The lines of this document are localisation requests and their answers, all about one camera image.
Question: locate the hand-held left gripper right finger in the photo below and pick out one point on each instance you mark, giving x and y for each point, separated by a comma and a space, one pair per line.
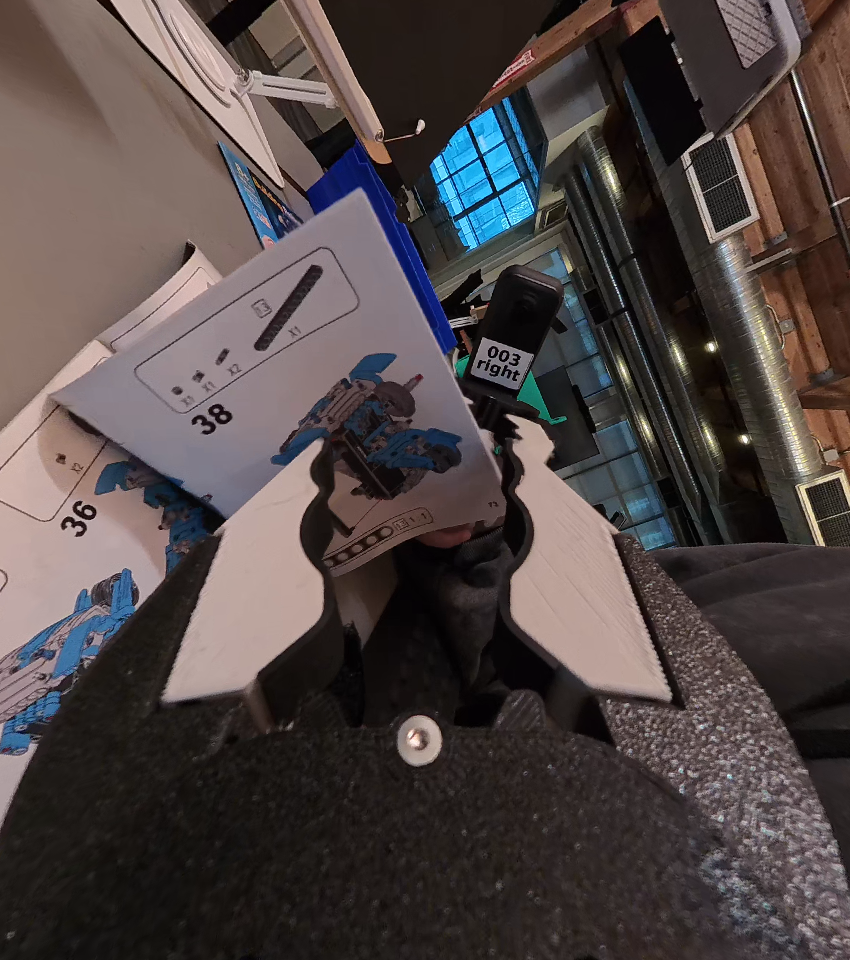
590, 600

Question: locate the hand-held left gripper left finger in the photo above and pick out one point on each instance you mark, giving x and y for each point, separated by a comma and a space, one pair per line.
245, 607

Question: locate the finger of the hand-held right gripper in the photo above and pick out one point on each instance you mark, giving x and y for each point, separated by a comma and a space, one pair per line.
533, 446

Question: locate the small blue leaflet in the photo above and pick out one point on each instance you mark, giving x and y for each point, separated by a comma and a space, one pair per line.
245, 337

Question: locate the large blue instruction booklet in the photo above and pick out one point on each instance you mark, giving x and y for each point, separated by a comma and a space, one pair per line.
260, 202

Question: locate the white desk stand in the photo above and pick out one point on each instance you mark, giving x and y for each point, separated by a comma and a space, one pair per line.
200, 60

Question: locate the person's right hand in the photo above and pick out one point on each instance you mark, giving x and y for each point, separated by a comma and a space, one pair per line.
447, 534

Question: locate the teal folder stand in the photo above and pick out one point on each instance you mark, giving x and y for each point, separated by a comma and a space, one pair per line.
537, 405

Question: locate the blue plastic bin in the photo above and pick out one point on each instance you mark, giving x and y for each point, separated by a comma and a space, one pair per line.
380, 195

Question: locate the white air vent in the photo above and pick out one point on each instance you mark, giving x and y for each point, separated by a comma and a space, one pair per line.
721, 187
833, 510

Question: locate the grey ceiling unit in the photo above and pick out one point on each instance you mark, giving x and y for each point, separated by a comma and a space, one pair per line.
732, 52

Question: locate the long silver ventilation duct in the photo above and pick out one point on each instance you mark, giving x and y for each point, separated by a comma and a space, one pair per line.
634, 300

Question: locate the large silver ventilation duct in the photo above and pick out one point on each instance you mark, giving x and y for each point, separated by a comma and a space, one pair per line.
754, 375

